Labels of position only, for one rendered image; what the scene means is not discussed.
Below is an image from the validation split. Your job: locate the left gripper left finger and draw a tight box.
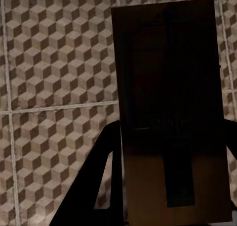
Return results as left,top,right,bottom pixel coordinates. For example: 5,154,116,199
49,120,124,226

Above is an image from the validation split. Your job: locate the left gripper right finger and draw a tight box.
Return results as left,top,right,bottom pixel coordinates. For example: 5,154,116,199
225,120,237,160

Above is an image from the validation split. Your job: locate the mousetrap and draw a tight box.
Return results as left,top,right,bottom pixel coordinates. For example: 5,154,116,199
111,0,233,226

